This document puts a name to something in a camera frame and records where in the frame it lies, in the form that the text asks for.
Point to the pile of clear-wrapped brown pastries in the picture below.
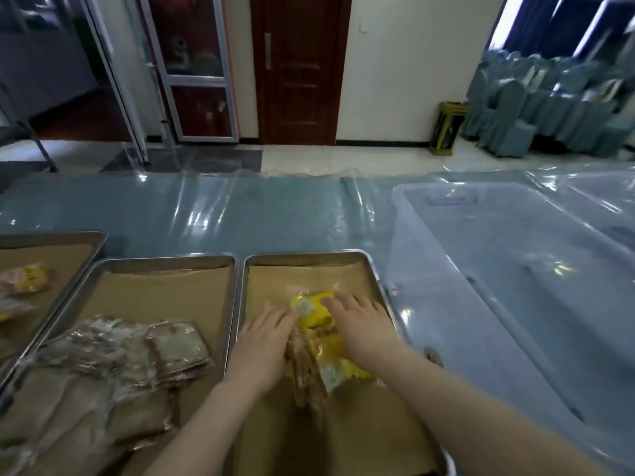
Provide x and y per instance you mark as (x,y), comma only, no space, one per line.
(99,361)

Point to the person's left forearm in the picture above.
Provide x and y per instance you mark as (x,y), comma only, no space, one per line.
(213,426)

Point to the clear plastic storage bin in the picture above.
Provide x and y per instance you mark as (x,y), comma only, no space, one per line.
(595,203)
(521,302)

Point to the group of blue covered chairs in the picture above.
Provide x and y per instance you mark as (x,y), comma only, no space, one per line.
(545,108)

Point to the metal baking tray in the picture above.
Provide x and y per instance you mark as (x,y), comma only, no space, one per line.
(163,265)
(387,302)
(64,237)

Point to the person's left fingers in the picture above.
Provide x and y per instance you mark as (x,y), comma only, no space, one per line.
(278,319)

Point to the person's right hand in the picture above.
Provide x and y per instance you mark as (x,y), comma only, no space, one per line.
(367,332)

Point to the pale clear-wrapped snack packet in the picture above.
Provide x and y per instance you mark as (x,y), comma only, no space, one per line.
(12,308)

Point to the brown paper tray liner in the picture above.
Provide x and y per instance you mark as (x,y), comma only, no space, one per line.
(163,297)
(283,282)
(59,257)

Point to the brown clear-wrapped snack packet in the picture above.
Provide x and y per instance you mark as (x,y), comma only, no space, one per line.
(305,376)

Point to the blue curtain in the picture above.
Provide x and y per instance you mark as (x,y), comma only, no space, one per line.
(550,24)

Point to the person's right fingers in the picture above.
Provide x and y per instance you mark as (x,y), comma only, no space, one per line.
(354,304)

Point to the black and gold waste bin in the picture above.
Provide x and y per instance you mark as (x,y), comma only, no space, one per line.
(449,128)

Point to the person's right forearm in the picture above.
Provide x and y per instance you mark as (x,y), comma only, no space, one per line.
(471,426)

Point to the yellow snack packet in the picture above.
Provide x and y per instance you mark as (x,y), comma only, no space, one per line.
(347,374)
(312,309)
(32,278)

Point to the dark brown wooden door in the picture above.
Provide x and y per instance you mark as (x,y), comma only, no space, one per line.
(302,69)

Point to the person's left hand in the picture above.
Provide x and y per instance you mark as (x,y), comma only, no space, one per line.
(258,351)

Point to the clear plastic table cover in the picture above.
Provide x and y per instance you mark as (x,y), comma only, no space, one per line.
(278,213)

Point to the aluminium framed glass door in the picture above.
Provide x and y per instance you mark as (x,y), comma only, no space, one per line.
(198,69)

